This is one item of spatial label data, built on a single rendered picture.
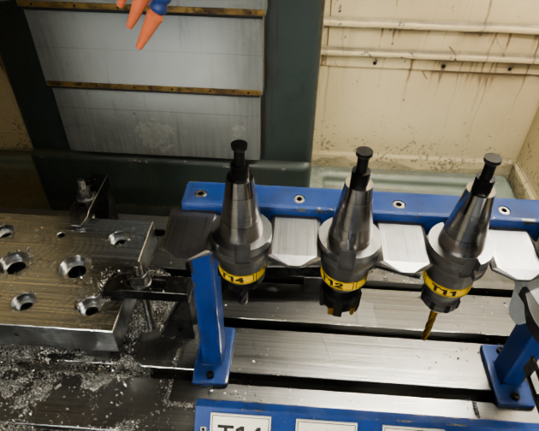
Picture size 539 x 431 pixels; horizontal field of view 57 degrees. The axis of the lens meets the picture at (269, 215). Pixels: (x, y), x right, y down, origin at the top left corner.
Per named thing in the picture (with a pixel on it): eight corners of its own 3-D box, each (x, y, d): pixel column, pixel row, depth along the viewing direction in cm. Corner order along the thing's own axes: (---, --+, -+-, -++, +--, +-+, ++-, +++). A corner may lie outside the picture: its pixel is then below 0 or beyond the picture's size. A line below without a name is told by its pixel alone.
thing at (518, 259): (549, 285, 47) (553, 280, 47) (494, 281, 48) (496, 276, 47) (526, 234, 53) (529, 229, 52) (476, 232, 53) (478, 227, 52)
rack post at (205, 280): (228, 387, 72) (216, 244, 52) (191, 385, 72) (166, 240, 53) (235, 330, 80) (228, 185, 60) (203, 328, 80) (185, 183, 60)
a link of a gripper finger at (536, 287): (478, 286, 56) (525, 357, 49) (496, 250, 52) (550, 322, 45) (503, 282, 56) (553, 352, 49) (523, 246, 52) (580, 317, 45)
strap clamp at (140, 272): (194, 339, 78) (185, 275, 68) (113, 333, 79) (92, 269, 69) (198, 321, 81) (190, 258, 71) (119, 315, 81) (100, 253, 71)
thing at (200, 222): (209, 264, 49) (209, 258, 48) (156, 261, 49) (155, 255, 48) (219, 217, 54) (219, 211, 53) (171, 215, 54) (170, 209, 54)
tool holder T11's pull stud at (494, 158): (486, 183, 45) (499, 151, 43) (494, 195, 44) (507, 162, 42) (468, 184, 45) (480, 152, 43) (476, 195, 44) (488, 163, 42)
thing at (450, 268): (472, 237, 53) (479, 220, 52) (496, 280, 49) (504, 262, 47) (415, 239, 53) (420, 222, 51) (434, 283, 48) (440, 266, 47)
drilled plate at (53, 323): (119, 351, 72) (112, 332, 68) (-74, 339, 73) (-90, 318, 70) (156, 241, 89) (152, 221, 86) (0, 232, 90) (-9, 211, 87)
